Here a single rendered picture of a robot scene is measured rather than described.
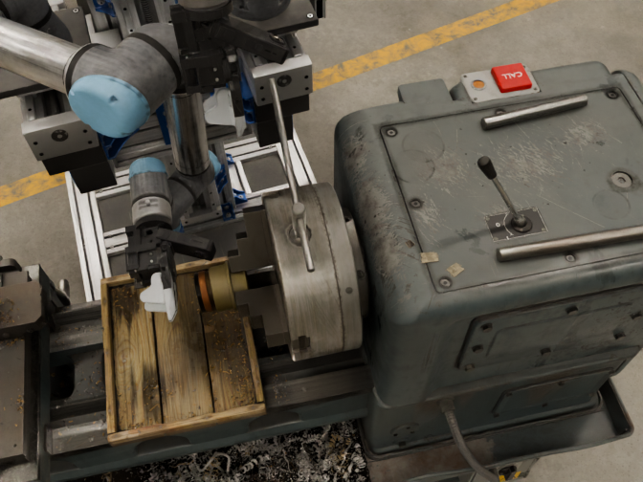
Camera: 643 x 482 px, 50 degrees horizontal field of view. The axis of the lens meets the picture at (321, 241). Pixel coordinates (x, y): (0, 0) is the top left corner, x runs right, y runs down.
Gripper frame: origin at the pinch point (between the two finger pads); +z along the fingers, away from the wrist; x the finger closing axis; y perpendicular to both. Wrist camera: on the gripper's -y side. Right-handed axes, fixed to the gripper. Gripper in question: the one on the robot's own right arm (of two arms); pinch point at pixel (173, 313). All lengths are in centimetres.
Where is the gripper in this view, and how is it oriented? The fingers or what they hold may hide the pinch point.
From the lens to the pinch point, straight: 128.9
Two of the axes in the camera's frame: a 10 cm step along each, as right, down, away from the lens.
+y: -9.8, 1.8, -1.1
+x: -0.1, -5.4, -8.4
